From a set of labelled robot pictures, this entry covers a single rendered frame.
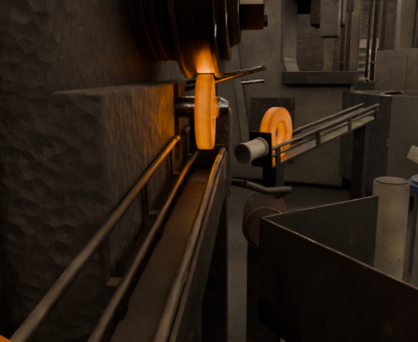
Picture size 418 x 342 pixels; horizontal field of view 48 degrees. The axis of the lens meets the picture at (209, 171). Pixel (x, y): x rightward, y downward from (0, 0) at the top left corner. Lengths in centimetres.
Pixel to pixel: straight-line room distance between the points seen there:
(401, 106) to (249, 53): 126
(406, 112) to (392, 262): 149
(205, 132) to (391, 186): 90
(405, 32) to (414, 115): 685
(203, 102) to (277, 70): 275
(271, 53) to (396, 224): 222
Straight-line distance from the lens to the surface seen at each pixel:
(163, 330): 43
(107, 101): 55
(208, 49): 86
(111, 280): 54
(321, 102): 361
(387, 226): 172
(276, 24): 367
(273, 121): 139
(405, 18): 992
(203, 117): 92
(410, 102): 309
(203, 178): 104
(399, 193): 169
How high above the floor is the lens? 89
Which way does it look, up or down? 12 degrees down
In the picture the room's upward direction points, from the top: straight up
